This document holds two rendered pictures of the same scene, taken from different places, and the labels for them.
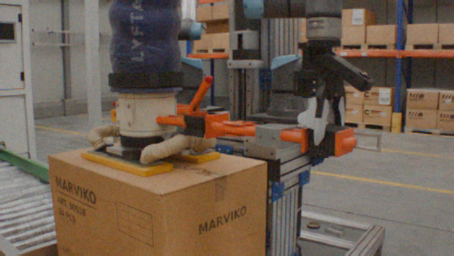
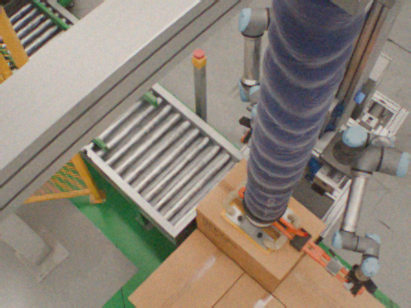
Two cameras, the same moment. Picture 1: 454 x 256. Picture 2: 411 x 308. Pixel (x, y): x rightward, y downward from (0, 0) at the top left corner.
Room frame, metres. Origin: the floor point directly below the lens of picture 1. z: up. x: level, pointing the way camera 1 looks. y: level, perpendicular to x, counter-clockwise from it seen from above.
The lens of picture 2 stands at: (0.32, 0.49, 3.58)
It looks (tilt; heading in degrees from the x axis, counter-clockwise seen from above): 65 degrees down; 4
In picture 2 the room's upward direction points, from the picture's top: 2 degrees counter-clockwise
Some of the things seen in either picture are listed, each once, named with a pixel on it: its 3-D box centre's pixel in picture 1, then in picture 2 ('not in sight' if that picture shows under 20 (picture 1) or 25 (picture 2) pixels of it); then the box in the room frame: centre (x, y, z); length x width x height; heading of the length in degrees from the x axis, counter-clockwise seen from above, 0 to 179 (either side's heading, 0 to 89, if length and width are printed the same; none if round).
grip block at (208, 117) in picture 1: (206, 124); (300, 239); (1.02, 0.06, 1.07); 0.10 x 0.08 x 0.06; 139
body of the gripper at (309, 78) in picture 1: (320, 70); (358, 274); (0.82, -0.19, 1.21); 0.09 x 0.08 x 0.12; 49
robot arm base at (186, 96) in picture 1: (190, 96); not in sight; (1.83, 0.18, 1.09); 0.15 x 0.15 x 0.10
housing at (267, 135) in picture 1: (275, 135); (332, 267); (0.88, -0.10, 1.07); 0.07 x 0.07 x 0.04; 49
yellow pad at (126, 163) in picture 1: (122, 155); (249, 227); (1.11, 0.32, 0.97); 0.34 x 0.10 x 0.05; 49
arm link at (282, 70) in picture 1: (288, 71); (354, 139); (1.53, -0.22, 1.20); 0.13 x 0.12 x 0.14; 77
